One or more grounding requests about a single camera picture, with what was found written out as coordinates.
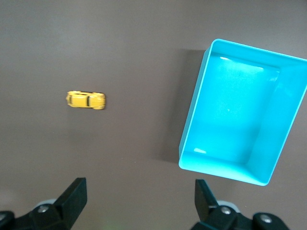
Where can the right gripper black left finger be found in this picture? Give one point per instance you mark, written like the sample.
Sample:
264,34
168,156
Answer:
64,210

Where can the brown table cloth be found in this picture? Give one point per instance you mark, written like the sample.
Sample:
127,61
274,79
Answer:
84,148

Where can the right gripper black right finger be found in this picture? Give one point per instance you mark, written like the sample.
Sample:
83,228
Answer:
216,218

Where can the teal plastic bin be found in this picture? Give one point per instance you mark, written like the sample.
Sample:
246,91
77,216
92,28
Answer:
230,110

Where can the yellow toy beetle car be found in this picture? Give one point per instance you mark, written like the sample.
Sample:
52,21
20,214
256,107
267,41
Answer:
81,100

